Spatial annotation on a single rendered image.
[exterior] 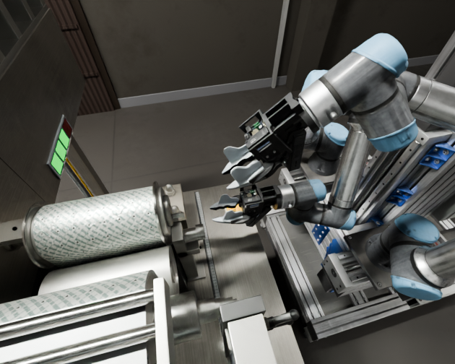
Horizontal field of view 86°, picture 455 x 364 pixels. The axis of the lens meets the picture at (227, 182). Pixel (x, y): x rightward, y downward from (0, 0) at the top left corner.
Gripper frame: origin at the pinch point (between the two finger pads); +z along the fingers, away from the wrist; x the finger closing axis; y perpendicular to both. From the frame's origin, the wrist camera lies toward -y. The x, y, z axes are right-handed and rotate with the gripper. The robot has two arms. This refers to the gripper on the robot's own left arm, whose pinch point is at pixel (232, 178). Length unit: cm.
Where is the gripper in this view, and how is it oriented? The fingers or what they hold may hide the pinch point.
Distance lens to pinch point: 52.7
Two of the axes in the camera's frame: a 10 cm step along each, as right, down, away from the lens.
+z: -7.5, 5.4, 3.9
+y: -6.2, -3.7, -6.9
